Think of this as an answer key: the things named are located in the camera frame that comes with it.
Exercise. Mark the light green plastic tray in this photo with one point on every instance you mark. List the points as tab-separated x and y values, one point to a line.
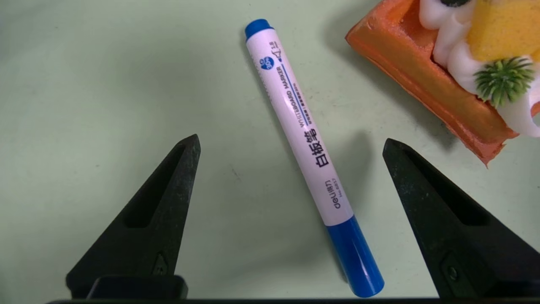
105	84

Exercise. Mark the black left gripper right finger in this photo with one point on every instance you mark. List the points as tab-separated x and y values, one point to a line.
464	240

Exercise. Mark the toy waffle with fruit cream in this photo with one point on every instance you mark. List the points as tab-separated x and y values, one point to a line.
405	63

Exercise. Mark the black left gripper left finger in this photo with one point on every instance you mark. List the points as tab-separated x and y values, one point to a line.
143	240

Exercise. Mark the white whiteboard marker blue cap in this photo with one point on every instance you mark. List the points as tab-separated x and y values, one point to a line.
303	143

